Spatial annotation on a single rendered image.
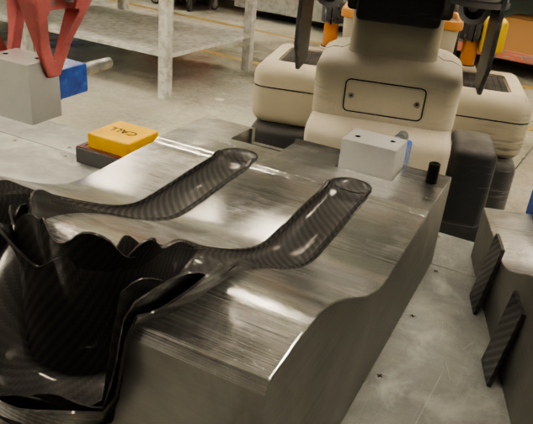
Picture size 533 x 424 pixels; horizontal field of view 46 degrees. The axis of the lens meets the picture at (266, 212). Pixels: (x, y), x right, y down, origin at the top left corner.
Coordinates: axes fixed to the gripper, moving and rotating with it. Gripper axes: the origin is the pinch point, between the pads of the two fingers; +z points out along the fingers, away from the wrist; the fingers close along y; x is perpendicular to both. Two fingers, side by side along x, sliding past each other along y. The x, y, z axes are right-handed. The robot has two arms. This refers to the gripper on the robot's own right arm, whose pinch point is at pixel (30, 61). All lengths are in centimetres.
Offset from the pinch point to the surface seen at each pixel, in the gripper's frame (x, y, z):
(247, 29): 349, -168, 74
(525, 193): 249, 37, 100
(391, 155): 9.5, 31.2, 3.9
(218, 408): -23.6, 34.4, 3.4
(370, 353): -6.0, 36.2, 12.3
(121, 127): 16.4, -3.6, 11.7
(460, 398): -3.8, 42.5, 14.9
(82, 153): 11.4, -5.3, 13.9
